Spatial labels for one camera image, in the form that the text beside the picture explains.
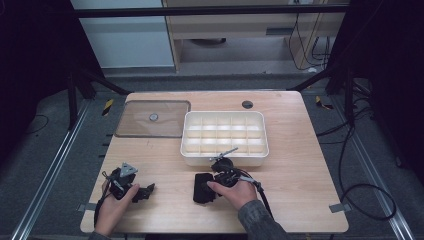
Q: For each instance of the grey metal table bracket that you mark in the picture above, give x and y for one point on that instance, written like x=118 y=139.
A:
x=87 y=207
x=340 y=207

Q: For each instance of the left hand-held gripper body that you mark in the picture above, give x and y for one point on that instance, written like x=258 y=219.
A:
x=121 y=181

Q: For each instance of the aluminium floor rail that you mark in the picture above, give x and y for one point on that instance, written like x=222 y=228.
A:
x=50 y=170
x=373 y=170

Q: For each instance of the yellow black hazard tape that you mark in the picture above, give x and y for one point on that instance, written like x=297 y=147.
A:
x=107 y=107
x=322 y=104

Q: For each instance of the light wooden desk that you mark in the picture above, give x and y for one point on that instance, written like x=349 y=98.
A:
x=233 y=28

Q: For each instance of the person's right hand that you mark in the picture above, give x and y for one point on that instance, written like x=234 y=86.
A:
x=238 y=195

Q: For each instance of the black horizontal frame bar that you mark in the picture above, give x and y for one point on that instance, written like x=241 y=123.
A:
x=206 y=10

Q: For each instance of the transparent box lid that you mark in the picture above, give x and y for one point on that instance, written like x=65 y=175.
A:
x=156 y=125

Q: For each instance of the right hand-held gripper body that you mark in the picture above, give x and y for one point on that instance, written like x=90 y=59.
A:
x=226 y=173

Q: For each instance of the person's left hand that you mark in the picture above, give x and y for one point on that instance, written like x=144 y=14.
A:
x=113 y=211

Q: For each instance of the black sock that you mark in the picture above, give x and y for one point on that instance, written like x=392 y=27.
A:
x=201 y=190

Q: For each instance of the black metal stand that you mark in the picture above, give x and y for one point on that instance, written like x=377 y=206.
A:
x=349 y=96
x=71 y=100

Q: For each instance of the white cabinet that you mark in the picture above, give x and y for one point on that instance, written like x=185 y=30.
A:
x=126 y=40

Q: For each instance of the white divided storage box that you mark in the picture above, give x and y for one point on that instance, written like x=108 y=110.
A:
x=224 y=133

